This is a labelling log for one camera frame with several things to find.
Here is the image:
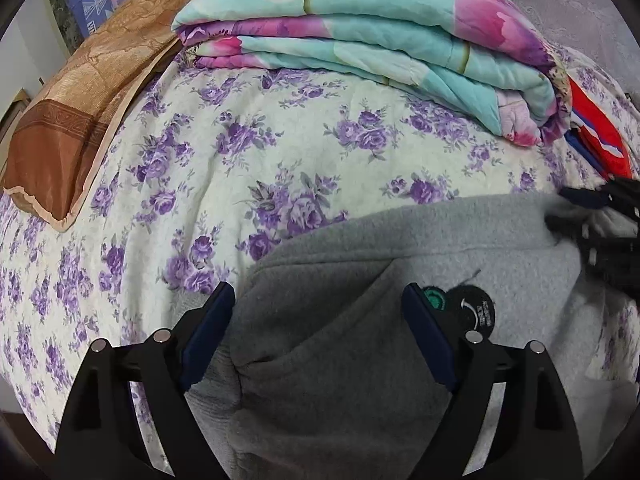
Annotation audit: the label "purple floral bedspread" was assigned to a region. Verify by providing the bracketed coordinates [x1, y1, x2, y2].
[0, 42, 640, 461]

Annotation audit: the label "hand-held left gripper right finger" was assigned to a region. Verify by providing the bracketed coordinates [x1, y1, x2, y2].
[402, 282, 586, 480]

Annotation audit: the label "grey fleece pants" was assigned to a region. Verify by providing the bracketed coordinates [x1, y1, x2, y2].
[182, 192, 640, 480]

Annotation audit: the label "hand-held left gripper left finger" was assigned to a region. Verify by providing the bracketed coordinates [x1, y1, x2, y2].
[55, 281, 236, 480]

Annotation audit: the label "folded teal pink floral quilt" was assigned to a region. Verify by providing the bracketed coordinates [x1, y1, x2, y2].
[172, 0, 573, 148]

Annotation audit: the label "brown patterned pillow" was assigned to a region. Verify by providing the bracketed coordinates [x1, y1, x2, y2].
[2, 0, 231, 233]

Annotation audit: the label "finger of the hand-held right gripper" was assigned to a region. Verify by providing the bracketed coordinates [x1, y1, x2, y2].
[544, 211, 640, 242]
[559, 178, 640, 212]

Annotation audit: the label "red blue striped cloth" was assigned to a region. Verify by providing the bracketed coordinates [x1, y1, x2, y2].
[566, 75, 635, 182]

